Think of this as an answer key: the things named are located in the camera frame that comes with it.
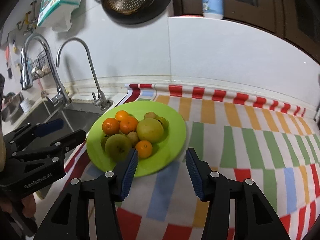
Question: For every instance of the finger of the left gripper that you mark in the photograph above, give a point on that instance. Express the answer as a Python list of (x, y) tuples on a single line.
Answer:
[(40, 128), (67, 139)]

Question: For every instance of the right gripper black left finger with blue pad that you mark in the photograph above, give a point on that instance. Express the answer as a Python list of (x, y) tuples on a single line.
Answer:
[(68, 217)]

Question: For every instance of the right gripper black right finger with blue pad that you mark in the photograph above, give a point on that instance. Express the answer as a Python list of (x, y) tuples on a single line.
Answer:
[(255, 218)]

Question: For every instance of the small green tomato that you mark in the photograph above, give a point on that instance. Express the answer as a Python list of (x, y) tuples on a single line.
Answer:
[(103, 141)]

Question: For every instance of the person's hand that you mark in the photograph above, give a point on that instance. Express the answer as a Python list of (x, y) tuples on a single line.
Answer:
[(29, 206)]

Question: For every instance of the pot by sink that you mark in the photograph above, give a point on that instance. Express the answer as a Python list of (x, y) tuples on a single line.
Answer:
[(12, 109)]

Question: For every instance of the chrome pull-down faucet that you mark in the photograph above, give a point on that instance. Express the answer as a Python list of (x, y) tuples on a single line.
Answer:
[(29, 73)]

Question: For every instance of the orange mandarin upper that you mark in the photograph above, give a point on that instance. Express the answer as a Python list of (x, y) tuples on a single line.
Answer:
[(110, 126)]

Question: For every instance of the orange mandarin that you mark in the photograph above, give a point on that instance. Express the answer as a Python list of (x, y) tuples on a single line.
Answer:
[(110, 126), (128, 124)]

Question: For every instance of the large green apple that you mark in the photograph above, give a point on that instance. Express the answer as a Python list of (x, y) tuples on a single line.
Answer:
[(117, 147)]

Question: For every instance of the small orange back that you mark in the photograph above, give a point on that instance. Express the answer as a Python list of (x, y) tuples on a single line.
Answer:
[(121, 115)]

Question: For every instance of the orange mandarin lower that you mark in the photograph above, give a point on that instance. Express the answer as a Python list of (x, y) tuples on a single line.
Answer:
[(128, 124)]

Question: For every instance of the brown kiwi left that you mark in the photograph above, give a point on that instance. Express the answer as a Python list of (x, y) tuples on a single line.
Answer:
[(133, 137)]

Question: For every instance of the brown kiwi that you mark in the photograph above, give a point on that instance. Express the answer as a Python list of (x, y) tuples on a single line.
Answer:
[(133, 137), (150, 115)]

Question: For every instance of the yellow-green pear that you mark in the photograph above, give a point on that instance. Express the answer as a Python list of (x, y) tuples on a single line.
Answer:
[(150, 130)]

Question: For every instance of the brown kiwi right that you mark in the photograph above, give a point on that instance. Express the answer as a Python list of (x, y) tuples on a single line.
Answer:
[(150, 115)]

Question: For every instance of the green plate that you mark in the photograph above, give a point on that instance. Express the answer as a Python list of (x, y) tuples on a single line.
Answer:
[(165, 151)]

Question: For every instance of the small green fruit back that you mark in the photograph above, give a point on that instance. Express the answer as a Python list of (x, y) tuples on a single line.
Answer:
[(164, 122)]

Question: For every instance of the teal tissue pack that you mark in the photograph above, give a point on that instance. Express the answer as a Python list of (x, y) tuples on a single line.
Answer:
[(56, 14)]

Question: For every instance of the black frying pan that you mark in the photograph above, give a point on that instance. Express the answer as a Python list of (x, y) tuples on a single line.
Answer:
[(137, 5)]

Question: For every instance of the wire sponge basket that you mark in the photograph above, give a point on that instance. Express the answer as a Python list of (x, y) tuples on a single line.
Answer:
[(40, 66)]

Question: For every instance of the wall tap yellow handle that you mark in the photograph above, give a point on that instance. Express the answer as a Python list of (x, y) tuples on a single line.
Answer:
[(30, 20)]

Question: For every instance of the dark wooden window frame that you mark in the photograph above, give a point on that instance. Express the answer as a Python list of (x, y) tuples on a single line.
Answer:
[(295, 21)]

